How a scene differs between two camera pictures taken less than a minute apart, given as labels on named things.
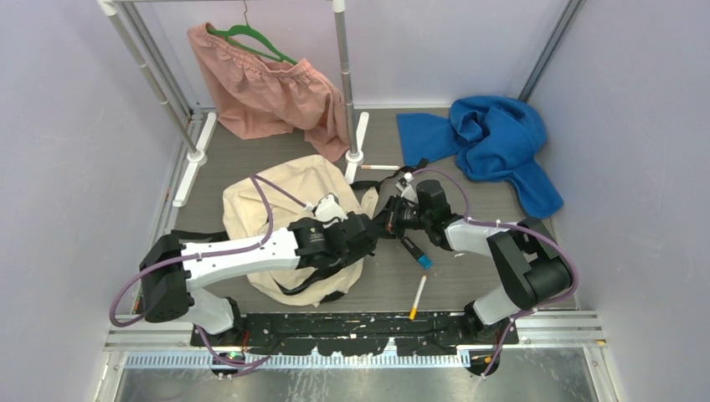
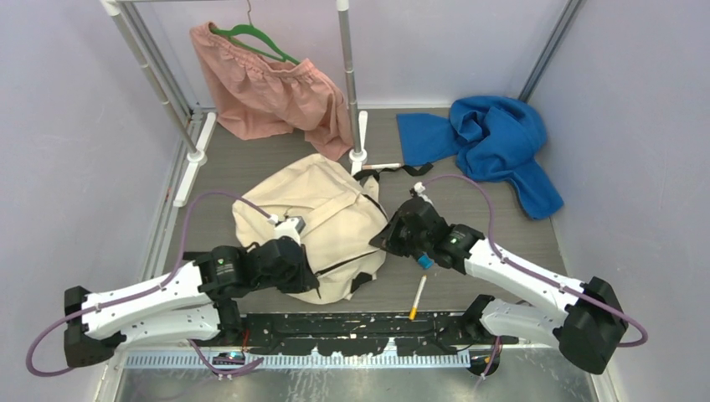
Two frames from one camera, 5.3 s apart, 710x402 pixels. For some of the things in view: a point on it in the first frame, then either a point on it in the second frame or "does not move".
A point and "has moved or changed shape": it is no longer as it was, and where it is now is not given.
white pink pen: [380, 167] does not move
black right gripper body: [401, 218] -> [420, 241]
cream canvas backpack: [270, 199] has moved or changed shape
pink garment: [254, 96] does not move
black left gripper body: [352, 257] -> [289, 282]
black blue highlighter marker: [424, 260] does not move
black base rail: [359, 332] does not move
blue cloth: [490, 138] does not move
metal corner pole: [553, 44] does not move
